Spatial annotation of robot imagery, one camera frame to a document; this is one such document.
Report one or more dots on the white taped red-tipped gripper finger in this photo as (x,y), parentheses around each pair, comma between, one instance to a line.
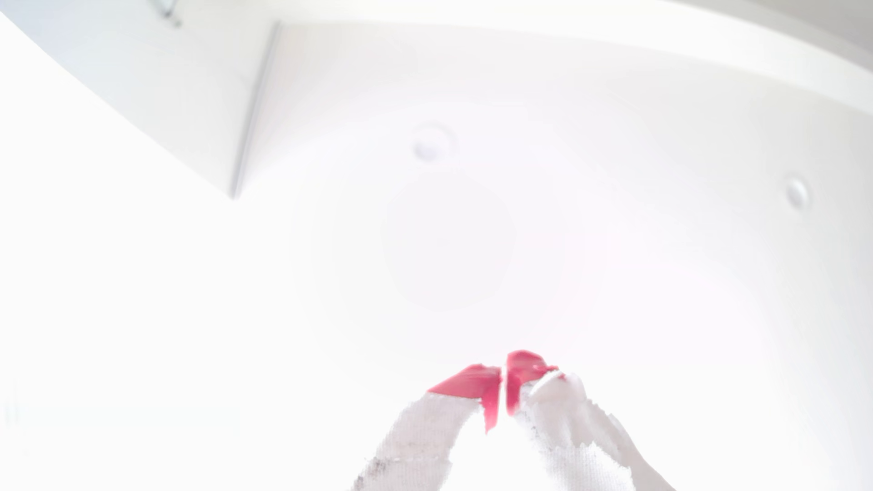
(423,436)
(573,436)

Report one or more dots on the round ceiling light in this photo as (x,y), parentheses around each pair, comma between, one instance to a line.
(796,193)

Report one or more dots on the small grey ceiling fixture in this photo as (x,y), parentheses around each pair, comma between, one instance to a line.
(167,10)

